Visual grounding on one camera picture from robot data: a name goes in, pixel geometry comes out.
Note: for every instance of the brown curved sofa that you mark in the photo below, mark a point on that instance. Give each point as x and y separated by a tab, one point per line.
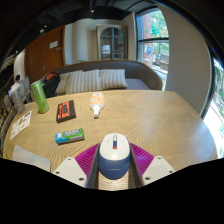
141	71

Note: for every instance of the green drink can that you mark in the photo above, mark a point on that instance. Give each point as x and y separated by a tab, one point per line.
40	97

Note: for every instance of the glass door cabinet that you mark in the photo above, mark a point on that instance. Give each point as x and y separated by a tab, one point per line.
112	41

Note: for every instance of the brown wooden door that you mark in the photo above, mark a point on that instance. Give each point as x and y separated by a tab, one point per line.
43	58

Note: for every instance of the black and orange box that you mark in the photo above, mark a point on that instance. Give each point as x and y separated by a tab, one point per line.
66	111

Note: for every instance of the clear shaker bottle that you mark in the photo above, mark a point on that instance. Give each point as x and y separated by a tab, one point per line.
17	98

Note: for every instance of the striped cushion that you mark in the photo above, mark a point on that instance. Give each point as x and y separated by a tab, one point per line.
62	83
113	79
85	81

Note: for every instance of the white and blue computer mouse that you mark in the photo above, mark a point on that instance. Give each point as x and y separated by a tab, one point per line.
114	156

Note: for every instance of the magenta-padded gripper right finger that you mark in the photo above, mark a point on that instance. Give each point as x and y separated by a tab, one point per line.
143	163

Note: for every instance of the green gum pack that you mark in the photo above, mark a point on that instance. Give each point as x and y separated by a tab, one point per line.
70	136

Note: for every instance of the small white orange bottle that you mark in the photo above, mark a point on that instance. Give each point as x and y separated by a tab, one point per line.
97	101

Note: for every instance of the black and orange backpack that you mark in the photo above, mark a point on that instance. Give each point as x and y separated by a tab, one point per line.
51	85

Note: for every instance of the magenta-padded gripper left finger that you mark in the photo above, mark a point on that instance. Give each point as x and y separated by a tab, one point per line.
85	163

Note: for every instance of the white door sign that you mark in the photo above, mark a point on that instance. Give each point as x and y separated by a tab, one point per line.
53	44

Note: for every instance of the white sticker sheet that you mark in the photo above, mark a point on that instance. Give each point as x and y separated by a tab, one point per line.
20	125

